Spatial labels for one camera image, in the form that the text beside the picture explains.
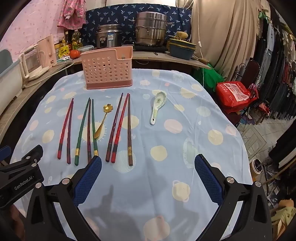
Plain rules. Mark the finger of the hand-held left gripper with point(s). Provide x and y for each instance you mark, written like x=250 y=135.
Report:
x=4 y=152
x=30 y=154

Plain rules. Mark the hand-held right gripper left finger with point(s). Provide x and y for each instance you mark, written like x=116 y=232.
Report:
x=89 y=180

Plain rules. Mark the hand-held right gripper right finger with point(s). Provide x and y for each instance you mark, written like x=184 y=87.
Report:
x=208 y=180

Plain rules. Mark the green chopstick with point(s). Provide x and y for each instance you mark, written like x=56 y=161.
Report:
x=81 y=133
x=93 y=129

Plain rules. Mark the red chopstick with black band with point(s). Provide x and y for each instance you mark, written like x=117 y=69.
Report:
x=119 y=132
x=63 y=129

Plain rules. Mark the pink perforated utensil basket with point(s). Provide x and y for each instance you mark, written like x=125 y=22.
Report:
x=106 y=69

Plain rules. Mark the dark maroon chopstick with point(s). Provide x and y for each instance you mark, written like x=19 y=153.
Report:
x=88 y=139
x=113 y=134

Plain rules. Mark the dark purple chopstick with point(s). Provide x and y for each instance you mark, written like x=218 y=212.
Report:
x=70 y=139

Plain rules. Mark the gold flower spoon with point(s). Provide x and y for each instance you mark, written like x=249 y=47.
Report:
x=99 y=132

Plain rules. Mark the floor bucket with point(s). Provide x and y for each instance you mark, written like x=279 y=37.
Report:
x=257 y=169

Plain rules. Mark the brown chopstick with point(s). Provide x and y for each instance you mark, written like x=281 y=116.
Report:
x=129 y=134

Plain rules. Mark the blue printed tablecloth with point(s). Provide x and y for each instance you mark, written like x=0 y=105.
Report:
x=161 y=129

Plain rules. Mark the light blue plastic bin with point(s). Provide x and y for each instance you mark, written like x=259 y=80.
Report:
x=9 y=76

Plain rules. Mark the red printed bag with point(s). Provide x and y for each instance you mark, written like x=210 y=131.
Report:
x=233 y=95

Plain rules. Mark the white ceramic soup spoon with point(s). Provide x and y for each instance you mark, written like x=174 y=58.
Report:
x=158 y=99

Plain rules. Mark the tissue packet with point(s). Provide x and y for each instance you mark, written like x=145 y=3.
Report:
x=62 y=59

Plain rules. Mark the green plastic bag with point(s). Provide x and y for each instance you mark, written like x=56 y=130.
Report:
x=208 y=78

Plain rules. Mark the pink electric kettle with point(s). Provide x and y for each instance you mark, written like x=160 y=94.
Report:
x=47 y=51

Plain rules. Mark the yellow label seasoning packet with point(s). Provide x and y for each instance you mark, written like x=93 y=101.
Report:
x=63 y=50

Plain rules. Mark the red tomato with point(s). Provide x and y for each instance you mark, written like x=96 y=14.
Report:
x=74 y=54

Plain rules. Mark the dark metal chair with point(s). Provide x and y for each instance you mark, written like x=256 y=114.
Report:
x=252 y=69

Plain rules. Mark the clear food container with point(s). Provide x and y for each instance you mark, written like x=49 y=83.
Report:
x=85 y=48

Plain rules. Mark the row of hanging clothes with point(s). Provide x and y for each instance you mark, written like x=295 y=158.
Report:
x=277 y=81

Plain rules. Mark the dark sauce bottle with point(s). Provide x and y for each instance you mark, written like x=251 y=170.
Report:
x=67 y=38

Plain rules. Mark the cooking oil bottle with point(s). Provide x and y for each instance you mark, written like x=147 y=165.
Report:
x=76 y=39

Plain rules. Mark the blue plastic basin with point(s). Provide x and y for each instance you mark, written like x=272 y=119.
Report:
x=181 y=53

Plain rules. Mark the pink printed curtain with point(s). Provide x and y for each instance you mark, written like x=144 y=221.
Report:
x=34 y=23

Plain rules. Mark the grey countertop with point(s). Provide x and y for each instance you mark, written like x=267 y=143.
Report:
x=150 y=58

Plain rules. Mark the steel rice cooker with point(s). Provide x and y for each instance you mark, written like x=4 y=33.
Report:
x=108 y=37

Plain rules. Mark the black induction cooktop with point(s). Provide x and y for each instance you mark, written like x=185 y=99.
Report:
x=150 y=48

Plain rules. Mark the pink floral garment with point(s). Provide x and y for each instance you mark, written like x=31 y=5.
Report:
x=71 y=14

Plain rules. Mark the beige curtain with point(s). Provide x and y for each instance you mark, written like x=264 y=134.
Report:
x=226 y=34

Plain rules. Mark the loofah sponge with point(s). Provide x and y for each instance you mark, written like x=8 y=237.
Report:
x=181 y=34

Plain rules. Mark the navy leaf print cloth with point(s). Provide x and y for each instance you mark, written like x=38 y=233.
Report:
x=115 y=16

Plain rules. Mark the steel steamer pot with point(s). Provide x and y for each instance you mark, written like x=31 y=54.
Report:
x=150 y=27

